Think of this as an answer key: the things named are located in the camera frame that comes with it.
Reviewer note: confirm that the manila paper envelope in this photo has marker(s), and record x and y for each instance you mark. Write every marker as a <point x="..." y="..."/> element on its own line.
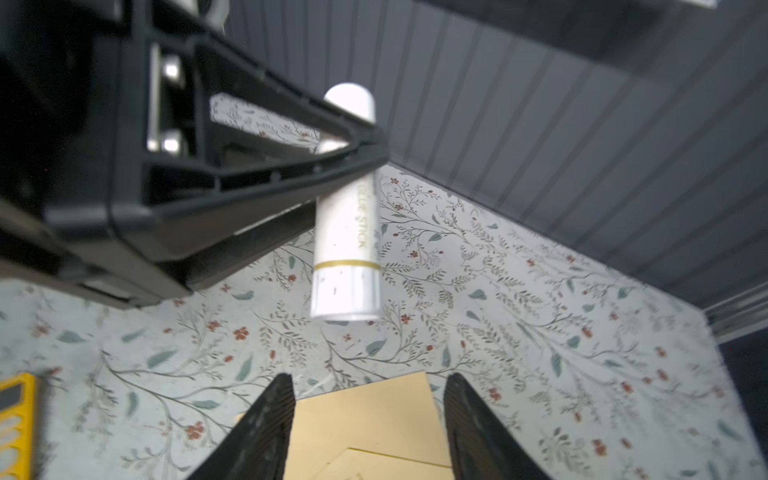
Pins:
<point x="384" y="430"/>

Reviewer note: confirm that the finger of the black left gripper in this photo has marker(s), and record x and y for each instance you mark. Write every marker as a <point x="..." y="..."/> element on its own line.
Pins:
<point x="216" y="263"/>

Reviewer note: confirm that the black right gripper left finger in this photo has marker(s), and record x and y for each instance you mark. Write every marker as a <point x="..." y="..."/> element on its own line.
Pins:
<point x="257" y="447"/>

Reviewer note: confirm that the yellow calculator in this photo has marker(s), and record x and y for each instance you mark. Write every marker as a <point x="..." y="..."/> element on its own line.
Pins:
<point x="19" y="413"/>

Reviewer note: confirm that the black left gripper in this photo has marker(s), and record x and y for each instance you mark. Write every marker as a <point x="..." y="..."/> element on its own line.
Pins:
<point x="111" y="157"/>

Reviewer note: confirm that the white glue stick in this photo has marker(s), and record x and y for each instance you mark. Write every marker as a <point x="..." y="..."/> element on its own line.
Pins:
<point x="346" y="283"/>

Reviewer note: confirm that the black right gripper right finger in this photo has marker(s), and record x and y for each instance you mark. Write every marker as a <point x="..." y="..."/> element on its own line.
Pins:
<point x="480" y="445"/>

